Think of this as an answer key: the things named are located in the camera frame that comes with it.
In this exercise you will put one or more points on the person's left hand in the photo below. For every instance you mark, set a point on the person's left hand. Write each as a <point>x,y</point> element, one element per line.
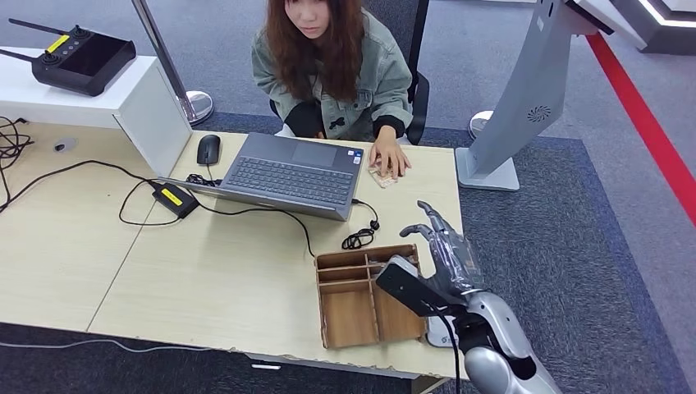
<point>389,152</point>

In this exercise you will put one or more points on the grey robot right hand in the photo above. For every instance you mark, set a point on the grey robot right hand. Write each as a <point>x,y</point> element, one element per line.
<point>454,261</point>

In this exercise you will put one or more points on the gold patterned card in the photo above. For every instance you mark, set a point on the gold patterned card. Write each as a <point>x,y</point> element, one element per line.
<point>383,181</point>

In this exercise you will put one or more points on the wooden organizer box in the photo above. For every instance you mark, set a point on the wooden organizer box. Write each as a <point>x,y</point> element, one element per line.
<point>348,318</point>

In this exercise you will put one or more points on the person's left forearm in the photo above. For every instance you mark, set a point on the person's left forearm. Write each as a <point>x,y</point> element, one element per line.
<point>391,109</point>

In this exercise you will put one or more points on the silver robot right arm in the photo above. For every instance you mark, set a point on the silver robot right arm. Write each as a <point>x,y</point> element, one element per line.
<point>500,348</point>

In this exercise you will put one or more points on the person's right forearm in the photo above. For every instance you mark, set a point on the person's right forearm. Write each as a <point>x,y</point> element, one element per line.
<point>302,119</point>

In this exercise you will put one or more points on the person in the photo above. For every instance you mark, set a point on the person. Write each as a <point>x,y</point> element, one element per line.
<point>348,109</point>

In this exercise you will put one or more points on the grey white card reader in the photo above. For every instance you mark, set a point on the grey white card reader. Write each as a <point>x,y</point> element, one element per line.
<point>437,334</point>

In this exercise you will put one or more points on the black office chair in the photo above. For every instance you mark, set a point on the black office chair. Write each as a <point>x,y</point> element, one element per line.
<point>418,109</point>

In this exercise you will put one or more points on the chrome stanchion base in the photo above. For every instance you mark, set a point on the chrome stanchion base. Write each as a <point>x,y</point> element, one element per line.
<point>478,124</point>

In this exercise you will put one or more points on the grey laptop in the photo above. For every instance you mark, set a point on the grey laptop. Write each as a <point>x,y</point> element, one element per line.
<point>293,176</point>

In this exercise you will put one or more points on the dark blue carpet mat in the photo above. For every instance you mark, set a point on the dark blue carpet mat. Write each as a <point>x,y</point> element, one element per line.
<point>571,245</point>

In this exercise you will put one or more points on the grey kiosk stand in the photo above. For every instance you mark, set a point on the grey kiosk stand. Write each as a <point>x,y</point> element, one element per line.
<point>522,98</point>

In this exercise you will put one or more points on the black computer mouse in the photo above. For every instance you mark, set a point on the black computer mouse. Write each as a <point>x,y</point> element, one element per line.
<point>209,149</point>

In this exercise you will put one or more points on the chrome stanchion pole with base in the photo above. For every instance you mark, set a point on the chrome stanchion pole with base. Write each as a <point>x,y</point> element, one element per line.
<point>197,106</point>

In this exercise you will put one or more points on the small white strip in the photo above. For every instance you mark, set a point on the small white strip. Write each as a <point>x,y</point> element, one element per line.
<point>266,366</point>

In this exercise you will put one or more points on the black power adapter yellow label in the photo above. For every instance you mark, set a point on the black power adapter yellow label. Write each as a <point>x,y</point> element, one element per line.
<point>175,199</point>

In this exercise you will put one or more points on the white box shelf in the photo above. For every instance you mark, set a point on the white box shelf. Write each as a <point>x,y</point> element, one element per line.
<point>152,119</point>

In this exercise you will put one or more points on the display platform with light strip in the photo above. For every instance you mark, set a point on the display platform with light strip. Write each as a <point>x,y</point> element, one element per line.
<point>663,32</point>

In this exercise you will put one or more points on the black remote controller with antennas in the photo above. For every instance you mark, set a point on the black remote controller with antennas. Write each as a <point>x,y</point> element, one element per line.
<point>81,60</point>

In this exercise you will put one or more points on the grey desk grommet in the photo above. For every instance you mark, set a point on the grey desk grommet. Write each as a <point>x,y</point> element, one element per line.
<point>65,144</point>

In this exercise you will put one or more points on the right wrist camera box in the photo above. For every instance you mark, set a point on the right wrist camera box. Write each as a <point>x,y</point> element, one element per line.
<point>413,291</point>

